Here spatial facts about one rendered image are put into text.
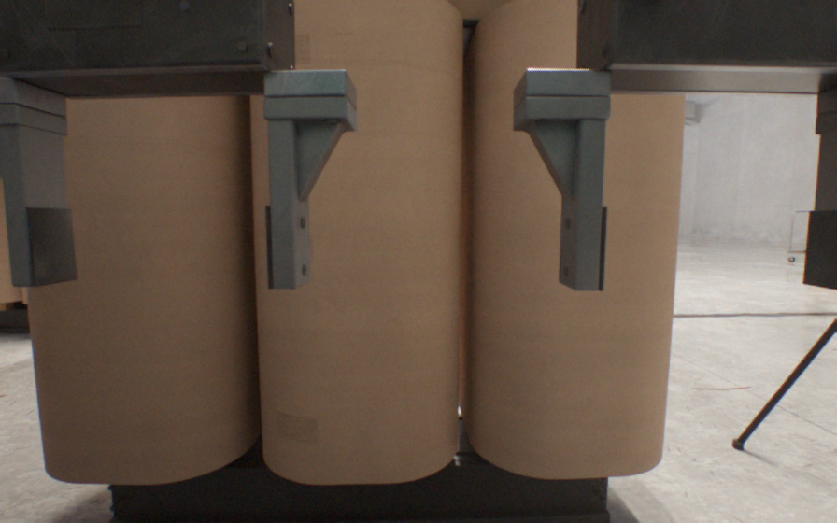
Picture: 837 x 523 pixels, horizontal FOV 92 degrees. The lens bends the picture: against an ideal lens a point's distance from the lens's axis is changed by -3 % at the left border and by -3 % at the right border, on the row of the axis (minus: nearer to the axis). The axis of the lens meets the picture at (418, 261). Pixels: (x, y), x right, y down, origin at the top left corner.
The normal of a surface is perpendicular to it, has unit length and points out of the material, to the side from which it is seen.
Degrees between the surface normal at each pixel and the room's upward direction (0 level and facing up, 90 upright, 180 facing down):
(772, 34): 90
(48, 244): 90
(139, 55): 90
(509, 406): 90
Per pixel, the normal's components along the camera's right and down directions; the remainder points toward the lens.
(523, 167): -0.48, 0.08
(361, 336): 0.04, 0.10
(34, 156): 1.00, 0.00
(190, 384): 0.54, 0.08
